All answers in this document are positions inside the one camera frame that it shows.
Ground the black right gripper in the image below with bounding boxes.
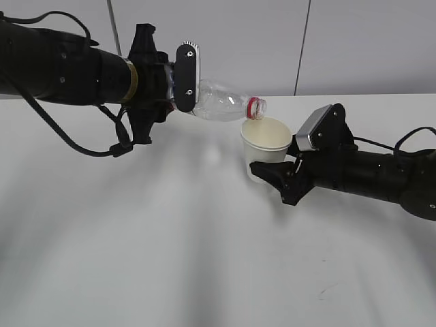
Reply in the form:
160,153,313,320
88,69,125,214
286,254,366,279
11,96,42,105
249,137,358,205

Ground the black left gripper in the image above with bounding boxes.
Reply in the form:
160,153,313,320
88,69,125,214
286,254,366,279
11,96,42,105
127,23,173,143

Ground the white paper cup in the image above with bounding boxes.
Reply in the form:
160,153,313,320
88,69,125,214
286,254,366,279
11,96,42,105
240,117,292,184

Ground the clear water bottle red label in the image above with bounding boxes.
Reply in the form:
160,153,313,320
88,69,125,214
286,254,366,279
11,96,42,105
187,78,267,122

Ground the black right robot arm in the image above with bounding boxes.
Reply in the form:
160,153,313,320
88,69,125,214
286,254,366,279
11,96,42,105
249,144,435,221

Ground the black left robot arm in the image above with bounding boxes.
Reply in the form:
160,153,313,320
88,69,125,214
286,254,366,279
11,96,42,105
1,20,173,144

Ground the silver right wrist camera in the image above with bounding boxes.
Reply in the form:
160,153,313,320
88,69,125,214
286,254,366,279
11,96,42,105
294,104,345,152

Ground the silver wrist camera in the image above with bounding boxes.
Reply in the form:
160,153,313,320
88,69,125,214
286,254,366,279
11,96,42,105
294,104,345,152
174,41,200,112

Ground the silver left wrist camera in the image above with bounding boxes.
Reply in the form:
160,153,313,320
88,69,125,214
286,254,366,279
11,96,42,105
174,41,200,112

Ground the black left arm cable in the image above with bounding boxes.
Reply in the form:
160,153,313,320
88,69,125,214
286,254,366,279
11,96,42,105
0,11,136,158

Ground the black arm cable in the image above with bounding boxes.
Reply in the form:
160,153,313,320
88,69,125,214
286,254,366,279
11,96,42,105
354,126,436,157
0,11,136,158

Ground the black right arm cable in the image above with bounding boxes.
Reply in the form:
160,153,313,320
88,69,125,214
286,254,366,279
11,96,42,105
354,126,436,157

